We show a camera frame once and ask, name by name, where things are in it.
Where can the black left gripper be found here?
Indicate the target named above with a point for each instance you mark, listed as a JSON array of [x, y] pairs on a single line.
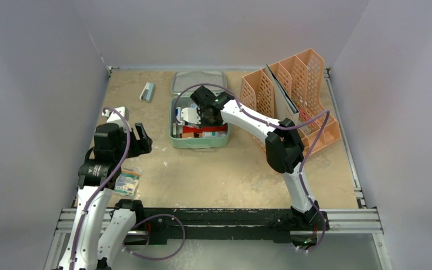
[[140, 146]]

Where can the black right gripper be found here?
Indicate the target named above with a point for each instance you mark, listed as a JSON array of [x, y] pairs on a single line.
[[206, 116]]

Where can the white bottle green label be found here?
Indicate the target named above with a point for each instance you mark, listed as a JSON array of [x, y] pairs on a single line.
[[214, 134]]

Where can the small white blue tube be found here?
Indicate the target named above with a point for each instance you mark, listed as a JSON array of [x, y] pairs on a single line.
[[178, 111]]

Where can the red first aid pouch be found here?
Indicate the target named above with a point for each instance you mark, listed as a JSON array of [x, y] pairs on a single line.
[[188, 129]]

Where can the brown glass medicine bottle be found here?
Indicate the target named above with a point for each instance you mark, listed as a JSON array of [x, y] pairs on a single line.
[[191, 135]]

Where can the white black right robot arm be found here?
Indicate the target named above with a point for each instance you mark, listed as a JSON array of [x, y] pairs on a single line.
[[280, 138]]

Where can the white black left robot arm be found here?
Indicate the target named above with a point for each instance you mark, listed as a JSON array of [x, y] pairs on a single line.
[[90, 246]]

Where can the mint green open case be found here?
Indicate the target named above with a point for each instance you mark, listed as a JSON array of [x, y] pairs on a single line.
[[184, 83]]

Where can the bandage box in bag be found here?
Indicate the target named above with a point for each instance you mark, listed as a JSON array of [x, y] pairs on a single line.
[[127, 182]]

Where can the grey folder in organizer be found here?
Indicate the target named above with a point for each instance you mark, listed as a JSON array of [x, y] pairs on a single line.
[[284, 107]]

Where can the peach plastic file organizer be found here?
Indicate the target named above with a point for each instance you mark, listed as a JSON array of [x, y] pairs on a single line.
[[301, 76]]

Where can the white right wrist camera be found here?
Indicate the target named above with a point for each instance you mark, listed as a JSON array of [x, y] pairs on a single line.
[[190, 115]]

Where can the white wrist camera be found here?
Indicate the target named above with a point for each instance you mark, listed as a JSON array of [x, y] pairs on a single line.
[[190, 115], [119, 115]]

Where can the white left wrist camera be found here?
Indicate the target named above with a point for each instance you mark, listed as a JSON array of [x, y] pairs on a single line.
[[119, 115]]

